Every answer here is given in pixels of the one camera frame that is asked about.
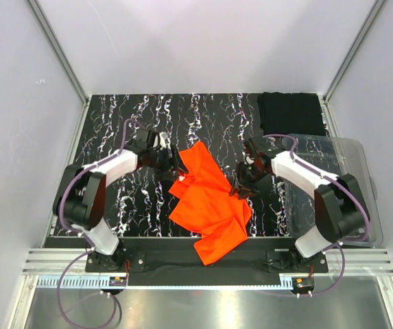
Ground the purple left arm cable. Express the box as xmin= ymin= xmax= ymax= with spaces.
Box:
xmin=56 ymin=118 xmax=142 ymax=328

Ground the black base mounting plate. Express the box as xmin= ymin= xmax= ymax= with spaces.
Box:
xmin=84 ymin=237 xmax=328 ymax=282

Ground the left aluminium frame post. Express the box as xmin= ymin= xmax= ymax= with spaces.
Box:
xmin=25 ymin=0 xmax=89 ymax=106

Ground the orange t shirt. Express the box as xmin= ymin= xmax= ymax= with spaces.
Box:
xmin=169 ymin=141 xmax=252 ymax=265

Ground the clear plastic bin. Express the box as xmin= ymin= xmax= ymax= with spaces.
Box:
xmin=284 ymin=134 xmax=383 ymax=247

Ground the right orange connector block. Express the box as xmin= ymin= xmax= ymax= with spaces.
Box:
xmin=296 ymin=278 xmax=315 ymax=287

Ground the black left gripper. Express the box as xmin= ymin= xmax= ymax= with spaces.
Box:
xmin=147 ymin=144 xmax=188 ymax=180

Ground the left orange connector block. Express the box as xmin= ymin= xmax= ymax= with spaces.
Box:
xmin=109 ymin=276 xmax=128 ymax=287

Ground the slotted cable duct rail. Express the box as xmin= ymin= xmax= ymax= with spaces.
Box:
xmin=37 ymin=275 xmax=294 ymax=291

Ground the aluminium frame post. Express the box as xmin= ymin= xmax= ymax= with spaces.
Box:
xmin=322 ymin=0 xmax=388 ymax=103
xmin=25 ymin=0 xmax=89 ymax=106

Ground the right aluminium frame post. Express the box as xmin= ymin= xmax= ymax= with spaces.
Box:
xmin=322 ymin=0 xmax=388 ymax=103

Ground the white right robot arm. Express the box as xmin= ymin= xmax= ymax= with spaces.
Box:
xmin=230 ymin=136 xmax=370 ymax=272

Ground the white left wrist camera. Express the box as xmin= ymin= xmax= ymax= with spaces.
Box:
xmin=158 ymin=132 xmax=170 ymax=149

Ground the folded black t shirt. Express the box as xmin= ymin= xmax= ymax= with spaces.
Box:
xmin=257 ymin=93 xmax=326 ymax=136

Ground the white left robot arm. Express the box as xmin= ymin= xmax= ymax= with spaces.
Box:
xmin=53 ymin=129 xmax=189 ymax=271

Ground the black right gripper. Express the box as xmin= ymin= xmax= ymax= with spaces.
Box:
xmin=228 ymin=161 xmax=268 ymax=200

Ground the orange connector block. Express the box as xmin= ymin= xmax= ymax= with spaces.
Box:
xmin=296 ymin=278 xmax=315 ymax=287
xmin=109 ymin=276 xmax=128 ymax=287

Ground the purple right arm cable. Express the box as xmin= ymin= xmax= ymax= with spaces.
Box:
xmin=261 ymin=134 xmax=372 ymax=297

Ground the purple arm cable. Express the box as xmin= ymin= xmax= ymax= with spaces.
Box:
xmin=261 ymin=134 xmax=372 ymax=297
xmin=56 ymin=118 xmax=142 ymax=328

